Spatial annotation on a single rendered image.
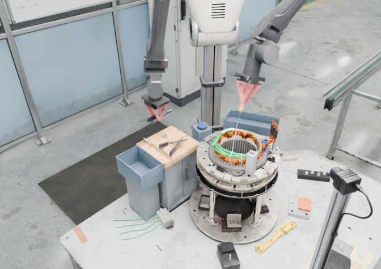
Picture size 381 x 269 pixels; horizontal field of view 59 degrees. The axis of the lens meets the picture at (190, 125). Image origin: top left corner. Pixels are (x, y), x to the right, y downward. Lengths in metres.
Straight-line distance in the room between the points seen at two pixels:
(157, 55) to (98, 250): 0.79
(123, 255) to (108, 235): 0.12
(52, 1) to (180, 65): 1.31
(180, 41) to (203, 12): 1.95
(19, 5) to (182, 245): 2.27
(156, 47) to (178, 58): 2.35
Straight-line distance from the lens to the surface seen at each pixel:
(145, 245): 1.43
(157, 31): 1.11
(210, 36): 1.53
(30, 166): 3.27
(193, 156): 1.45
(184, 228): 1.47
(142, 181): 1.30
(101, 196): 2.76
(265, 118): 1.65
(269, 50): 1.11
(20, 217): 2.84
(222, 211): 1.53
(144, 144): 1.43
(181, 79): 3.59
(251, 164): 1.21
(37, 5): 3.10
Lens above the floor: 1.92
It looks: 34 degrees down
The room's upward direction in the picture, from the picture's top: 1 degrees counter-clockwise
